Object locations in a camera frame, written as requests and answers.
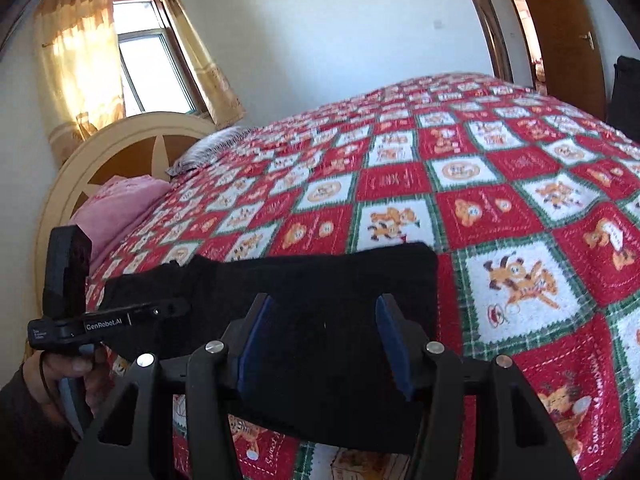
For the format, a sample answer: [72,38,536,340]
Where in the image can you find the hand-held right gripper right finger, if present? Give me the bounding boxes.
[374,294,583,480]

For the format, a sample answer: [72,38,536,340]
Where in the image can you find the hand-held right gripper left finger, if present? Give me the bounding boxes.
[62,292,275,480]

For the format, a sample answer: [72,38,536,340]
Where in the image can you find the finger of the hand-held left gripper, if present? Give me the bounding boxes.
[130,297,191,328]

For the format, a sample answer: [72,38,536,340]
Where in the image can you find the black pants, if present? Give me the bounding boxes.
[102,242,441,456]

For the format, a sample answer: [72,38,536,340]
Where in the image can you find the person's left hand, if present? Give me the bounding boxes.
[22,346,110,431]

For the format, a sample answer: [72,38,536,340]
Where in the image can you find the cream and brown headboard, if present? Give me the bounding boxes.
[34,112,218,306]

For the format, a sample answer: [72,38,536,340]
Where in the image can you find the folded pink blanket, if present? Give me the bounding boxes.
[70,175,171,266]

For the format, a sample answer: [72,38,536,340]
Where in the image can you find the striped pillow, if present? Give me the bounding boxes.
[167,126,251,177]

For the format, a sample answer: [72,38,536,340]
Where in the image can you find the red checkered printed bedspread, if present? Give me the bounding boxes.
[85,72,640,480]

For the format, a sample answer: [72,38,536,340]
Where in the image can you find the wide yellow curtain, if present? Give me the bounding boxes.
[34,0,126,161]

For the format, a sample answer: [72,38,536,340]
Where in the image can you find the window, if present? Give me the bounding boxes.
[112,0,206,116]

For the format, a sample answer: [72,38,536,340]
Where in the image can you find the narrow yellow curtain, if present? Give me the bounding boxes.
[155,0,246,128]

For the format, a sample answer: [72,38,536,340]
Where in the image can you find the brown wooden door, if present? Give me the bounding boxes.
[507,0,608,121]

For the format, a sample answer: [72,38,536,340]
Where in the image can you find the brown door frame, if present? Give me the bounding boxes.
[452,0,516,83]

